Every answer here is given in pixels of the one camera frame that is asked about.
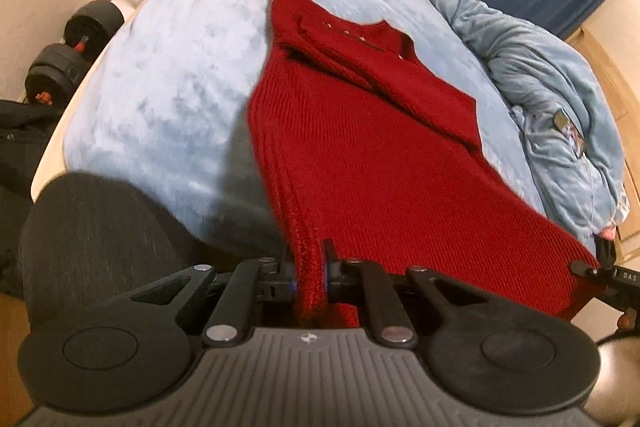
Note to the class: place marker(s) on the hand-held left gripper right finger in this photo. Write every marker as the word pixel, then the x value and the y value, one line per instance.
pixel 380 302

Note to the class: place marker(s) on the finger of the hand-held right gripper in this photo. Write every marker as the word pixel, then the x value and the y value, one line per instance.
pixel 595 264

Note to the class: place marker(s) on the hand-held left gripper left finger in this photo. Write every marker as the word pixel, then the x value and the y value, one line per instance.
pixel 235 302

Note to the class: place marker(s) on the red knitted cardigan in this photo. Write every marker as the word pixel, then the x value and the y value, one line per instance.
pixel 380 167

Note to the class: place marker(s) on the smartphone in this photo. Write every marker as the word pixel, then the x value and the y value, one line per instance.
pixel 570 133

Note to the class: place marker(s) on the crumpled blue blanket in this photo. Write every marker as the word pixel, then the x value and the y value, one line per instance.
pixel 555 97

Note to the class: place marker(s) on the wooden headboard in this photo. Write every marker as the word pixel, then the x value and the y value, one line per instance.
pixel 612 72

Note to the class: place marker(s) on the light blue bed sheet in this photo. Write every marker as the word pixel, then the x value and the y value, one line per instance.
pixel 175 82

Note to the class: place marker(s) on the black cloth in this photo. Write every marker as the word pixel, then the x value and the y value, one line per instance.
pixel 25 187

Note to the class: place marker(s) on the black dumbbell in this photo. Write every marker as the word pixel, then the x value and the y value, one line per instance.
pixel 70 52

